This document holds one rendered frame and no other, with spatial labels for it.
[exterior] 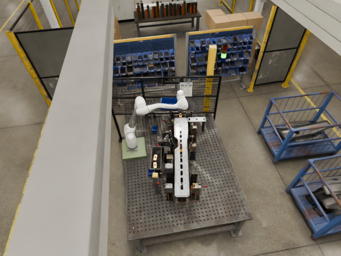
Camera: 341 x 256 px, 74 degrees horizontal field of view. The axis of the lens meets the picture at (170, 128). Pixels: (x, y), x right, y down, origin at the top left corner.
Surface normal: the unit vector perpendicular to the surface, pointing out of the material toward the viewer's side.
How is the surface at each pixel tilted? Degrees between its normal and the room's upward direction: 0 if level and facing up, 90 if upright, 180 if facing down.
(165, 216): 0
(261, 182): 0
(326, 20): 90
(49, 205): 0
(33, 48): 90
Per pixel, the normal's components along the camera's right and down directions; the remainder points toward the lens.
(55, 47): 0.13, 0.73
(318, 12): -0.99, 0.14
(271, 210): -0.04, -0.67
